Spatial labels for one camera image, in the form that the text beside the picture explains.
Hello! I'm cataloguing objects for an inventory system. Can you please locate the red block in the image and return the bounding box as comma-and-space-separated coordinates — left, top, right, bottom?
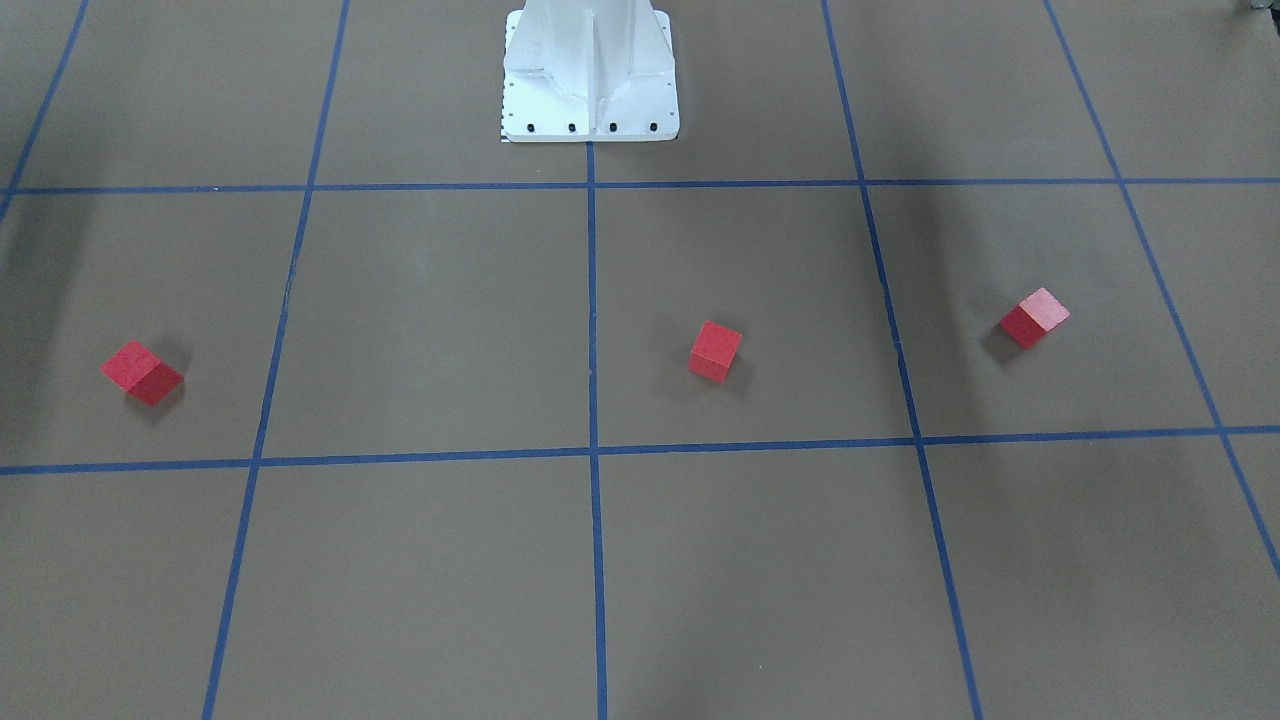
100, 340, 186, 407
998, 287, 1071, 350
687, 322, 742, 383

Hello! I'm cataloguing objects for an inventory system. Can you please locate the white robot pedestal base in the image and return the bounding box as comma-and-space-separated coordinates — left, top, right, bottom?
500, 1, 681, 143

